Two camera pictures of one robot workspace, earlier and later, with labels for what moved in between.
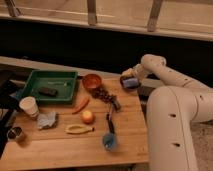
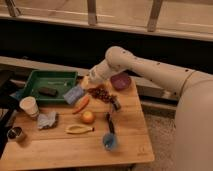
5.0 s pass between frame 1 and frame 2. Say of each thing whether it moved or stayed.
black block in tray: stayed
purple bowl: moved
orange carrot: stayed
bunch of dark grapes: stayed
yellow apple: stayed
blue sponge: moved
